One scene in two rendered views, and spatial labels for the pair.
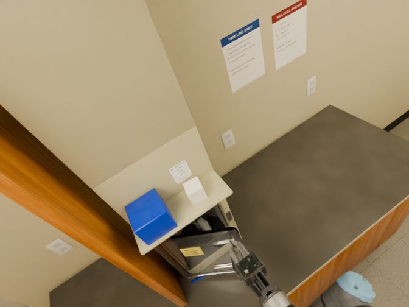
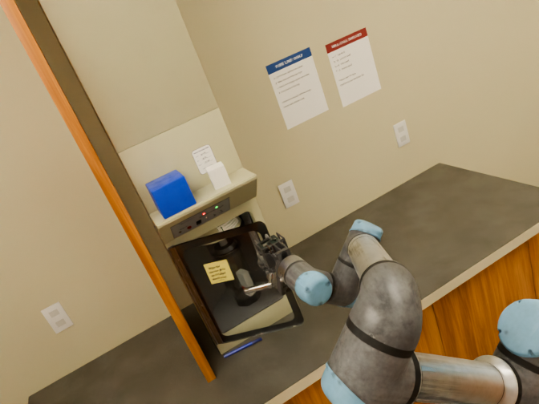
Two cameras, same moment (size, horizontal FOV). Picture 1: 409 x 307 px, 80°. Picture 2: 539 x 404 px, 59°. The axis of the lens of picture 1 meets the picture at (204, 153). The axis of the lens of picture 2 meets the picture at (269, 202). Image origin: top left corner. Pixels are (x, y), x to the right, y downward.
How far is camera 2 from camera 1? 0.88 m
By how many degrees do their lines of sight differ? 21
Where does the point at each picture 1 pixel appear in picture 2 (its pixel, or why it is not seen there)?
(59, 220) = (91, 153)
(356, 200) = (454, 248)
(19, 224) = (21, 265)
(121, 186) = (144, 158)
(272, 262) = (334, 322)
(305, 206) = not seen: hidden behind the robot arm
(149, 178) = (172, 157)
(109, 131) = (139, 96)
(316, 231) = not seen: hidden behind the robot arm
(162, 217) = (180, 183)
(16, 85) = (81, 46)
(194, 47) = (236, 72)
